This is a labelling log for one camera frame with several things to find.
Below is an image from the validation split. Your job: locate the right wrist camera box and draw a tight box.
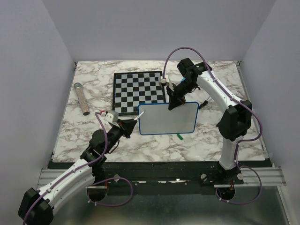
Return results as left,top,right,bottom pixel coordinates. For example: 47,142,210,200
159,75,174,91

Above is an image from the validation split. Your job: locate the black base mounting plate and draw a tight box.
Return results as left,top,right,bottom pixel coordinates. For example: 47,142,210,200
86,162,243,201

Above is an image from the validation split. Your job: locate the glitter filled clear tube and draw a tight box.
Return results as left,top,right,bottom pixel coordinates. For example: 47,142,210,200
74,82,90,116

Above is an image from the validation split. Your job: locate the purple cable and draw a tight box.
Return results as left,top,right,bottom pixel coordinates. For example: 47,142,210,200
163,47,265,205
22,112,134,225

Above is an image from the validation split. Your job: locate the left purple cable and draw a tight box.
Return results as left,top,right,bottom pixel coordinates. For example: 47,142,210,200
22,112,134,225

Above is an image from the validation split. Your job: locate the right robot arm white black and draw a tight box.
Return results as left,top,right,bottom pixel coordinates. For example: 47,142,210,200
166,58,252,184

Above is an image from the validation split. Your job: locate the black white chessboard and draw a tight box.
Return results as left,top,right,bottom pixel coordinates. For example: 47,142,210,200
112,71,166,116

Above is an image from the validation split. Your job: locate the blue framed whiteboard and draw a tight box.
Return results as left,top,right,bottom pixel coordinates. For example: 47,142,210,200
137,102,199,135

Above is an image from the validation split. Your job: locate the aluminium rail frame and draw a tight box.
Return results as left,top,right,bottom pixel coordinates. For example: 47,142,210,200
25,60,291,225

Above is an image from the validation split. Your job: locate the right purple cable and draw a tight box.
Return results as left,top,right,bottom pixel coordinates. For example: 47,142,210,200
163,47,265,205

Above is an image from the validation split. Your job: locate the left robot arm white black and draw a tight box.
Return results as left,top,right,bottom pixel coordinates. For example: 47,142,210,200
18,119,137,225

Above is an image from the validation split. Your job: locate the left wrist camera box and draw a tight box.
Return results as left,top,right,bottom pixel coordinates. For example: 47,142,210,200
104,110,119,124

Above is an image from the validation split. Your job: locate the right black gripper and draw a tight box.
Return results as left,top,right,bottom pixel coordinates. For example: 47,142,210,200
165,79,197,110

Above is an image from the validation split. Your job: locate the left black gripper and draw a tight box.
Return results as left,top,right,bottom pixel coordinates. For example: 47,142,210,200
103,119,137,154

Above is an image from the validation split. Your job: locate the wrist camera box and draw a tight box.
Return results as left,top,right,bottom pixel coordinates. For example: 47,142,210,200
104,110,119,124
159,75,174,91

